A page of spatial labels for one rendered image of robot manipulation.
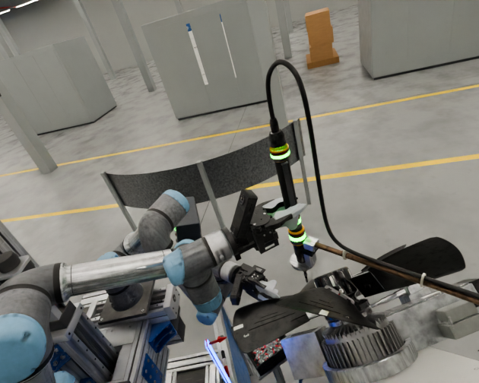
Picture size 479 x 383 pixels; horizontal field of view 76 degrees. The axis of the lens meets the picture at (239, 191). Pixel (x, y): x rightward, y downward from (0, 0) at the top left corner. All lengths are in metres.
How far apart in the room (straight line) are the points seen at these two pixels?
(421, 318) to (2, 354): 1.03
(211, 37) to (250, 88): 1.25
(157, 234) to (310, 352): 0.63
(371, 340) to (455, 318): 0.25
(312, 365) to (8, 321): 0.86
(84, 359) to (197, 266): 0.78
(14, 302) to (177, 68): 6.63
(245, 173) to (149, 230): 1.84
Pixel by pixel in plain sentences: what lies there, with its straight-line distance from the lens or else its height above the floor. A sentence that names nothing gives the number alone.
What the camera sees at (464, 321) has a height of 1.14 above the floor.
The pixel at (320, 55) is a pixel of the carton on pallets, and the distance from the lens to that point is 8.84.
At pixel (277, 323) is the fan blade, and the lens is 1.02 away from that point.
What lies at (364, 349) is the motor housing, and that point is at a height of 1.16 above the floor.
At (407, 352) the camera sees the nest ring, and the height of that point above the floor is 1.14.
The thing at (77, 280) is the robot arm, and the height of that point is 1.58.
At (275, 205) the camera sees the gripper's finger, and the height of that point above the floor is 1.59.
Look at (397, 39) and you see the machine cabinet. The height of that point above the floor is 0.66.
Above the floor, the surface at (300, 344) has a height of 1.03.
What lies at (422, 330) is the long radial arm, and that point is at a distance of 1.12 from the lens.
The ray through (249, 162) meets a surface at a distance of 2.77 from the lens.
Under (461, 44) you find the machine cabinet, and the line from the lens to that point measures 7.27.
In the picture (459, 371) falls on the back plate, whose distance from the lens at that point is 0.92.
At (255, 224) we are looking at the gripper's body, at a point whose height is 1.59.
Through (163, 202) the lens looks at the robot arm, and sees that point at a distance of 1.12.
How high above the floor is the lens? 2.03
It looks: 31 degrees down
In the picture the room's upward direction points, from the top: 17 degrees counter-clockwise
